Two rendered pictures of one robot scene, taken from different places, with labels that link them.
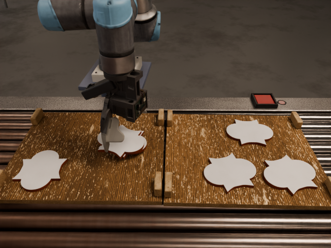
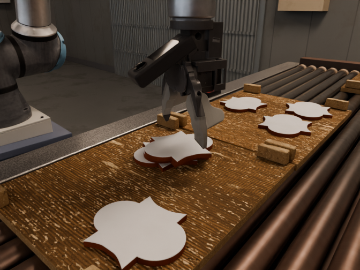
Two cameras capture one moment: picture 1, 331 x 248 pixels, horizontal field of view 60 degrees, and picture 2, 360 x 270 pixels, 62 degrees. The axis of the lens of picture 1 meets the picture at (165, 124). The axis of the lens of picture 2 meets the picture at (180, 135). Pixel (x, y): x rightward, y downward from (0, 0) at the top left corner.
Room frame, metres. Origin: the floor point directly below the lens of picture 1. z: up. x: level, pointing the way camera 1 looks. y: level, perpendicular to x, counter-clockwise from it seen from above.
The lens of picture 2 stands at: (0.27, 0.52, 1.21)
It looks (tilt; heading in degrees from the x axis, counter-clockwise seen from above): 23 degrees down; 309
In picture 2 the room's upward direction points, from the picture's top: straight up
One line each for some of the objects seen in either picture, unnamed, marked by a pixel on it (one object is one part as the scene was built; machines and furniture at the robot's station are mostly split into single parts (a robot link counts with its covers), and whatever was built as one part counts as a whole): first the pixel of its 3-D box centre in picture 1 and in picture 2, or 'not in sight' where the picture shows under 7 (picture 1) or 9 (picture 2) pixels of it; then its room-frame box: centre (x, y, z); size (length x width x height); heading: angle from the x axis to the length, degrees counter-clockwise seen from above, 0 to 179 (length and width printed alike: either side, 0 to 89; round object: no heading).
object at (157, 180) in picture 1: (158, 183); (272, 153); (0.45, 0.02, 0.95); 0.06 x 0.02 x 0.03; 179
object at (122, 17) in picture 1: (114, 24); not in sight; (0.59, 0.10, 1.28); 0.09 x 0.08 x 0.11; 0
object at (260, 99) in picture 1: (263, 100); not in sight; (0.86, -0.35, 0.92); 0.06 x 0.06 x 0.01; 0
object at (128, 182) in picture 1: (90, 150); (150, 181); (0.59, 0.21, 0.93); 0.41 x 0.35 x 0.02; 89
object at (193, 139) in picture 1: (239, 153); (261, 118); (0.58, -0.21, 0.93); 0.41 x 0.35 x 0.02; 88
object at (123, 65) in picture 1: (118, 59); (190, 6); (0.59, 0.10, 1.21); 0.08 x 0.08 x 0.05
